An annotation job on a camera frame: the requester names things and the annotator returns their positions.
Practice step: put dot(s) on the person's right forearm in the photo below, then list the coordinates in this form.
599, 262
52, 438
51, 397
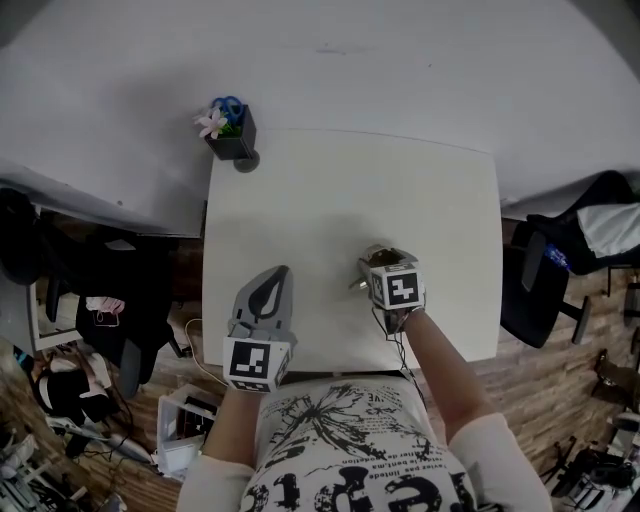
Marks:
445, 375

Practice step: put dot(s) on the person's left forearm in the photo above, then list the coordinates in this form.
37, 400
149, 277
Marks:
232, 430

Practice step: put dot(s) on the black office chair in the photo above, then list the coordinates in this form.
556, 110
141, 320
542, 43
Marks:
537, 295

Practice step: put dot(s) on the black chair with clothes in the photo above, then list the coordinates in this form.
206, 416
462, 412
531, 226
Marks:
100, 270

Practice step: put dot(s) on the white shelf frame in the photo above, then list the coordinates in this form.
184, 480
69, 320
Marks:
37, 320

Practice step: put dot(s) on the white storage box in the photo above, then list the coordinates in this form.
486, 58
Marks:
175, 435

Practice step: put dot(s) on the black square pen holder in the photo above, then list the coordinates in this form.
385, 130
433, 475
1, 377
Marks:
235, 142

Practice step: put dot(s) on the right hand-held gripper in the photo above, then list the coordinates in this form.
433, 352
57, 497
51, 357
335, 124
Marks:
400, 287

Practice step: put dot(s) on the blue patterned item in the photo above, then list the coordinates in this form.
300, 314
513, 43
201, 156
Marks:
556, 256

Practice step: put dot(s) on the black tripod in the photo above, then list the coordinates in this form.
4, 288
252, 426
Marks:
590, 472

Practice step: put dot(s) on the white table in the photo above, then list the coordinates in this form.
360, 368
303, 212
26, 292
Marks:
350, 190

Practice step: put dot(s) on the black jacket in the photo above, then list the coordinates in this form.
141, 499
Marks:
607, 195

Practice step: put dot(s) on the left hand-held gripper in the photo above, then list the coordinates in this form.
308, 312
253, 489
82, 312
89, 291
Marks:
250, 357

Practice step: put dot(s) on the pink cloth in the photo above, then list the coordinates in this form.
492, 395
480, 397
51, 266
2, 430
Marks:
102, 306

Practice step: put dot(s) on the white printed shirt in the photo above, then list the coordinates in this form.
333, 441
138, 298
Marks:
350, 450

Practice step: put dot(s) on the grey round base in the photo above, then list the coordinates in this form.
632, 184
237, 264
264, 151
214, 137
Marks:
248, 162

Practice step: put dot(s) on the pink artificial flower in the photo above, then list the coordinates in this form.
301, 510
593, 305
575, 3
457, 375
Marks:
212, 122

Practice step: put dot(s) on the white cloth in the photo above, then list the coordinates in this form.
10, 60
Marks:
607, 227

